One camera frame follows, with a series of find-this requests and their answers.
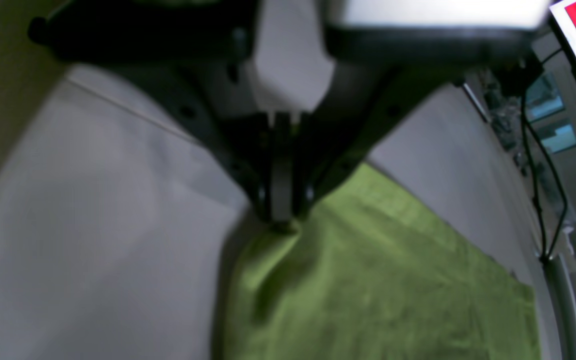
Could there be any green T-shirt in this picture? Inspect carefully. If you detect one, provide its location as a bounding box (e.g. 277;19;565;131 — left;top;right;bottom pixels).
215;164;542;360

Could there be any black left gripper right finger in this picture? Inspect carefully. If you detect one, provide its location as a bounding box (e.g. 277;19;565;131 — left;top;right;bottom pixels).
293;25;544;221

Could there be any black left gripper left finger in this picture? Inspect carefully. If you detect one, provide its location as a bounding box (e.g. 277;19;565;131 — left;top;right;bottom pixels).
28;0;271;222

